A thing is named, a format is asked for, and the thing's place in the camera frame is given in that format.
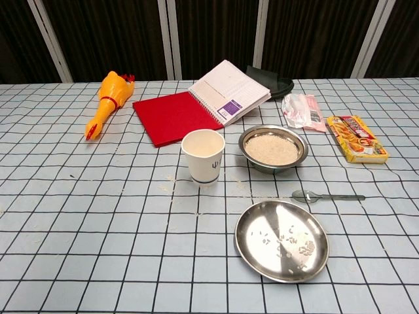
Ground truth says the clear plastic spoon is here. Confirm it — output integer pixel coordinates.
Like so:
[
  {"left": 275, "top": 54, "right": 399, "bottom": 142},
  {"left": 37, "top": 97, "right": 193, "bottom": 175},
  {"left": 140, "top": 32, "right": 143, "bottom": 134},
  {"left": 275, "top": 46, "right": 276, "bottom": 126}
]
[{"left": 291, "top": 189, "right": 366, "bottom": 204}]

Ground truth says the white paper cup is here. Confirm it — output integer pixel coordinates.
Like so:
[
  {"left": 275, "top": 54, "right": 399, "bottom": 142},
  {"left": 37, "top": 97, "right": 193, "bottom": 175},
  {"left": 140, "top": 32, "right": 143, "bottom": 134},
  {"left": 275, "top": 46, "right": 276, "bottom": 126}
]
[{"left": 181, "top": 129, "right": 226, "bottom": 187}]

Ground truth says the steel bowl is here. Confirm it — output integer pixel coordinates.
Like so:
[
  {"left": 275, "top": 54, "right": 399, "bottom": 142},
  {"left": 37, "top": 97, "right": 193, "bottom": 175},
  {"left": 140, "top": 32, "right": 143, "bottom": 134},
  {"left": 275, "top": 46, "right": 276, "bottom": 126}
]
[{"left": 238, "top": 124, "right": 309, "bottom": 174}]

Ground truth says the steel plate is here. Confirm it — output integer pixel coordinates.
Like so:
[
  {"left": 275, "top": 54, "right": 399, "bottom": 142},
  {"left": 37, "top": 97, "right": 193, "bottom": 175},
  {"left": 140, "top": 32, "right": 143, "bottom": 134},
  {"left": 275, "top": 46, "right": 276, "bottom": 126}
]
[{"left": 234, "top": 200, "right": 330, "bottom": 284}]

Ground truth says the red spiral notebook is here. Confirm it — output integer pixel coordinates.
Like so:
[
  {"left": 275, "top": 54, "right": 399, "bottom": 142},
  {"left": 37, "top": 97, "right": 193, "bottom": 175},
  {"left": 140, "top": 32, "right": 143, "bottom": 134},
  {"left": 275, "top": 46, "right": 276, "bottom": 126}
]
[{"left": 132, "top": 59, "right": 272, "bottom": 148}]

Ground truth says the black slipper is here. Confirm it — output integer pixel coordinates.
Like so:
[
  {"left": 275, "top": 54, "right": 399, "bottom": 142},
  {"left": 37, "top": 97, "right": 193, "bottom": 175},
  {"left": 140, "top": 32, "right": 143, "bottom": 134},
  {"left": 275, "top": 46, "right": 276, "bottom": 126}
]
[{"left": 245, "top": 65, "right": 295, "bottom": 100}]

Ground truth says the white pink plastic packet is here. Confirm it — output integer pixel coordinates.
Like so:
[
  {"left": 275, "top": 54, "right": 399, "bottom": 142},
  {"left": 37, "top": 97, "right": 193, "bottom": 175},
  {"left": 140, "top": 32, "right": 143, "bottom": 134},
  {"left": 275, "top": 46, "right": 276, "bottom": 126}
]
[{"left": 281, "top": 93, "right": 327, "bottom": 133}]

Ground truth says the yellow rubber chicken toy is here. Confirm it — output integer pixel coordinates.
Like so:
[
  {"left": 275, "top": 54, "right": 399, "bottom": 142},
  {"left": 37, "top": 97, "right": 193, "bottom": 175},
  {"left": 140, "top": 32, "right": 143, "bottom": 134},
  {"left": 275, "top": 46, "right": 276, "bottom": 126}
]
[{"left": 84, "top": 71, "right": 136, "bottom": 141}]

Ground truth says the blue checkered tablecloth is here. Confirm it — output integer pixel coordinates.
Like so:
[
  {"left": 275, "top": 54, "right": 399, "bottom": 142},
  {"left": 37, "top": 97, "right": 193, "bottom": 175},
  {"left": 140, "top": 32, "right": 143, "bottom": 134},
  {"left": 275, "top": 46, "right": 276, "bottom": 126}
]
[{"left": 0, "top": 78, "right": 419, "bottom": 314}]

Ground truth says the yellow curry box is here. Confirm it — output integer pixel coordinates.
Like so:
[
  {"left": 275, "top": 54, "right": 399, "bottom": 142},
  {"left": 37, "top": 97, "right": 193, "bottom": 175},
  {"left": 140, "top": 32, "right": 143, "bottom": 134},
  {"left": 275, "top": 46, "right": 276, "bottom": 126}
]
[{"left": 326, "top": 114, "right": 389, "bottom": 164}]

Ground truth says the white partition frame post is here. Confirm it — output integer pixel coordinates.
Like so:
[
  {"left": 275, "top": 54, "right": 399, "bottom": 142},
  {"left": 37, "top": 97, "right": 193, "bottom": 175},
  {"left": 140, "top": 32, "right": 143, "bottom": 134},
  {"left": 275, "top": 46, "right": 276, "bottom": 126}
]
[
  {"left": 156, "top": 0, "right": 183, "bottom": 81},
  {"left": 350, "top": 0, "right": 397, "bottom": 79},
  {"left": 252, "top": 0, "right": 279, "bottom": 79},
  {"left": 26, "top": 0, "right": 73, "bottom": 83}
]

